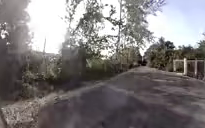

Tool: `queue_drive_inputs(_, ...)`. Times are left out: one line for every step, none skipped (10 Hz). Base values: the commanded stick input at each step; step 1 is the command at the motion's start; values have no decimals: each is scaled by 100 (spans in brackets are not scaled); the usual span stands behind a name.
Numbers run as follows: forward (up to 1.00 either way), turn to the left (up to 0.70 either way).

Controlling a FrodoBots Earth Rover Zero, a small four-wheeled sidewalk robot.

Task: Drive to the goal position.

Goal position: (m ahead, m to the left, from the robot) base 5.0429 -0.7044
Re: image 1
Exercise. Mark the grey asphalt road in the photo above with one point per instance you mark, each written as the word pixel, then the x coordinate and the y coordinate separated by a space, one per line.
pixel 146 100

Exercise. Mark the green hedge bushes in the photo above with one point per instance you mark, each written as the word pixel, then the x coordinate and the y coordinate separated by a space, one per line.
pixel 166 53

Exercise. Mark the leaf-strewn dirt verge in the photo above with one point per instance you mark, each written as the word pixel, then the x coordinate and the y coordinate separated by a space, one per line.
pixel 21 113

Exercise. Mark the row of trees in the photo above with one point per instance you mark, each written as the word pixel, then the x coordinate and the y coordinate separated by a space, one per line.
pixel 90 33

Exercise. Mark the white post fence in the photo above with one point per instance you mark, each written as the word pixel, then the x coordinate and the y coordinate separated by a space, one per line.
pixel 185 66

